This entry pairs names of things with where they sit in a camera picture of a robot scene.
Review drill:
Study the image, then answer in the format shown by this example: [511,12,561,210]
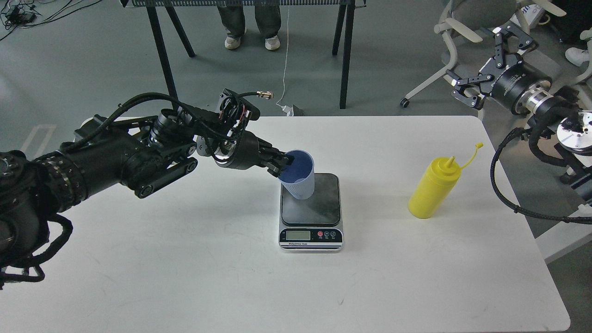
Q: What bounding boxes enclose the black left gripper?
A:
[215,131,295,177]

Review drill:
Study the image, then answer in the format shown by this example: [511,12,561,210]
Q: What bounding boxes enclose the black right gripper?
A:
[446,25,552,115]

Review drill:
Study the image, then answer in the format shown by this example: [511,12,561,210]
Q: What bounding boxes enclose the blue plastic cup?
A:
[278,150,315,200]

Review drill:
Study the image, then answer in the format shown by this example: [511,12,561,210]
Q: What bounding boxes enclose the yellow squeeze bottle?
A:
[407,142,483,219]

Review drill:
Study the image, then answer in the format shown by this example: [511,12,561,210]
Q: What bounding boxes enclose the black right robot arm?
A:
[446,22,591,225]

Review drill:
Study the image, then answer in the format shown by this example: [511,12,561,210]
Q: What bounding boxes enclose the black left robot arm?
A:
[0,89,294,284]

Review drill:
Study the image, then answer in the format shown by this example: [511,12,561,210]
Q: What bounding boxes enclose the digital kitchen scale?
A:
[278,173,344,253]

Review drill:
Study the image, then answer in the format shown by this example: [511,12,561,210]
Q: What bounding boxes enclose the white power adapter on floor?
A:
[280,105,304,117]

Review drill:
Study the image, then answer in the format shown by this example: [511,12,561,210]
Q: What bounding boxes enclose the grey office chair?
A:
[400,0,567,108]

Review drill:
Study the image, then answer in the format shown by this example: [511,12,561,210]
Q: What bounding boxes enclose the person legs with sneakers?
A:
[216,5,282,51]

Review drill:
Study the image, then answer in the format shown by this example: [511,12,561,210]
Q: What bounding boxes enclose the white side table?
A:
[535,134,592,265]

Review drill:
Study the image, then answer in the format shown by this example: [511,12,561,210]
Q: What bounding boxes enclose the white hanging cable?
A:
[276,6,291,109]

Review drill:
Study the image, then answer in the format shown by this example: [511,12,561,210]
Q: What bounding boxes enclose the black table frame legs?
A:
[121,0,368,112]

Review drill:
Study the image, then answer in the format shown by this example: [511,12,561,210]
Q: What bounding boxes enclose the black floor cables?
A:
[0,0,102,40]

